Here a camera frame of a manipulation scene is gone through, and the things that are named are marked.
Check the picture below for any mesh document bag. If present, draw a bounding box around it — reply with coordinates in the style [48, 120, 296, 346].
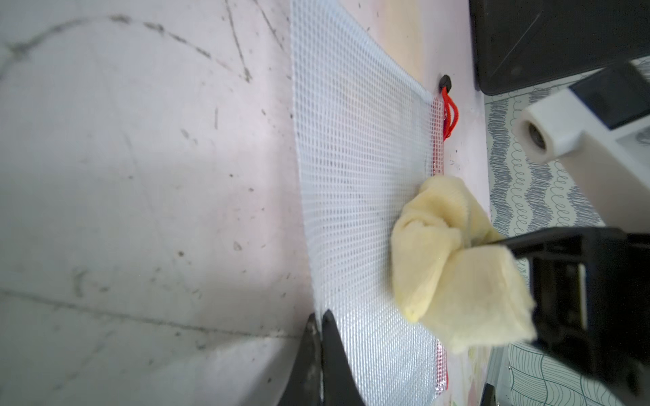
[290, 1, 447, 405]

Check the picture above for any black plastic case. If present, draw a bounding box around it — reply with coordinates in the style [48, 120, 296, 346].
[469, 1, 649, 96]

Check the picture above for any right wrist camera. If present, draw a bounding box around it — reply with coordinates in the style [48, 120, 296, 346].
[513, 62, 649, 233]

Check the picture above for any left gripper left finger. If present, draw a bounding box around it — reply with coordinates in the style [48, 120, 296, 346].
[278, 313, 323, 406]

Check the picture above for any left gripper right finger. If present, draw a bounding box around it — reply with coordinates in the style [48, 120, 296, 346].
[322, 310, 365, 406]

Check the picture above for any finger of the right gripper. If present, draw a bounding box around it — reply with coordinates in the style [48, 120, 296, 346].
[501, 227, 649, 405]

